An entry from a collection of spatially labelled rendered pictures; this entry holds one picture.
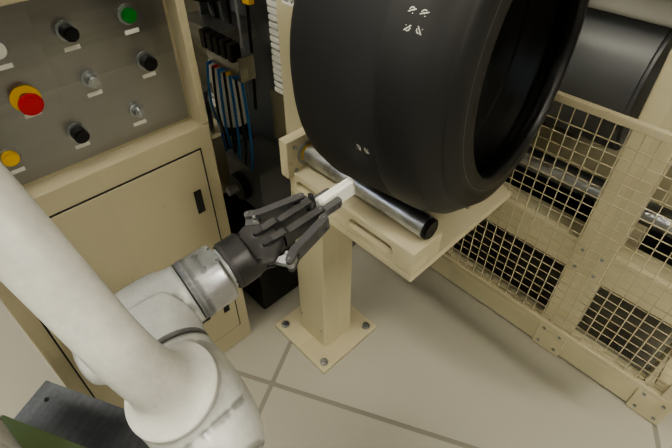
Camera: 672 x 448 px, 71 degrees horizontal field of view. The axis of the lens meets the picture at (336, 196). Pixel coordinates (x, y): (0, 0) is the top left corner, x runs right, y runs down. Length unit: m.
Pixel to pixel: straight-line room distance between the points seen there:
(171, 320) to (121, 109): 0.63
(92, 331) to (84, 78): 0.70
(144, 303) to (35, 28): 0.59
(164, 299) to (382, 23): 0.44
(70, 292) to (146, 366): 0.09
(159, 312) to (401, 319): 1.33
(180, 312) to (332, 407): 1.10
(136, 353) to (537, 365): 1.57
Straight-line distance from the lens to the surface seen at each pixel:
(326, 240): 1.35
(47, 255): 0.45
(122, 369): 0.48
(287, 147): 1.01
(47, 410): 1.09
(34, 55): 1.05
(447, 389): 1.74
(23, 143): 1.11
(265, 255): 0.68
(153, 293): 0.65
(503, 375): 1.81
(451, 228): 1.04
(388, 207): 0.90
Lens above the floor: 1.51
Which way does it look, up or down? 41 degrees down
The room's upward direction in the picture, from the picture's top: straight up
